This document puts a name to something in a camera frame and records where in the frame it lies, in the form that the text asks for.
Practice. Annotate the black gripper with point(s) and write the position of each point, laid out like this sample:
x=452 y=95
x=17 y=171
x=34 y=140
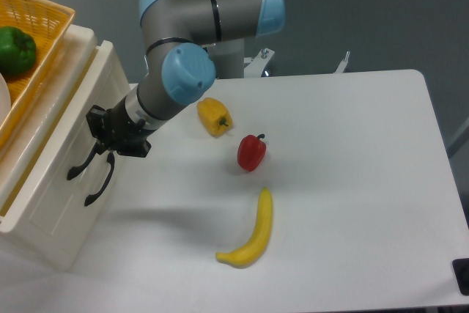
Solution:
x=115 y=130

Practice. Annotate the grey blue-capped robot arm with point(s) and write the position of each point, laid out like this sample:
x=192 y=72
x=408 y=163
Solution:
x=180 y=71

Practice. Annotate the white drawer cabinet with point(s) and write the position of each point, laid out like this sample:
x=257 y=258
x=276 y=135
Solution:
x=77 y=51

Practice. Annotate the green toy bell pepper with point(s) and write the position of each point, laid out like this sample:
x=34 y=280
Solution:
x=18 y=51

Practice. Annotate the yellow toy bell pepper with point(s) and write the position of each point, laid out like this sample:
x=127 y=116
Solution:
x=214 y=116

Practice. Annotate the red toy bell pepper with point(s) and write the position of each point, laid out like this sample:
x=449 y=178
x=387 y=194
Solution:
x=251 y=152

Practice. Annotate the yellow toy banana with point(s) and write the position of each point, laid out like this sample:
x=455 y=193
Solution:
x=256 y=245

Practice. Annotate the black object at table corner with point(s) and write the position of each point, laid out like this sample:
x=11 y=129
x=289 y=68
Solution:
x=461 y=271

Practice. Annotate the black top drawer handle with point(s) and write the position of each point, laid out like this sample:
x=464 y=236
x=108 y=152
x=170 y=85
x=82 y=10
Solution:
x=74 y=171

